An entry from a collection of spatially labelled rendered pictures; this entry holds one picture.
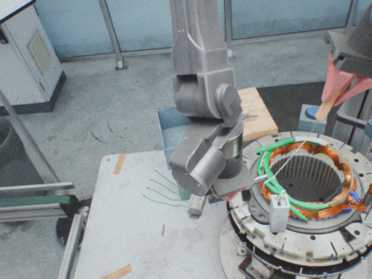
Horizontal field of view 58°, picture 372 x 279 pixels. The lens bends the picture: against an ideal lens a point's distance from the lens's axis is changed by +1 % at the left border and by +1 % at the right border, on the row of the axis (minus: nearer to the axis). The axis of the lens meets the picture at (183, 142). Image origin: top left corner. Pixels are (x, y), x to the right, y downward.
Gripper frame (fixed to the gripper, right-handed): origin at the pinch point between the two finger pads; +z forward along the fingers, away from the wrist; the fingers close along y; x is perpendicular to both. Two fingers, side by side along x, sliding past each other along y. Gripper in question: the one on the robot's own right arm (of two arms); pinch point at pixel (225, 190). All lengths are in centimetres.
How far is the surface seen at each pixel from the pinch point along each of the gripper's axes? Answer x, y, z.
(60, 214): -50, -40, 51
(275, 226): 6.8, 8.0, 4.6
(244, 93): 20.3, -36.4, 14.7
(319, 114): 17.3, -0.9, -13.2
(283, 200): 9.0, 5.7, -0.3
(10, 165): -86, -101, 84
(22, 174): -85, -102, 95
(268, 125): 20.5, -21.1, 13.2
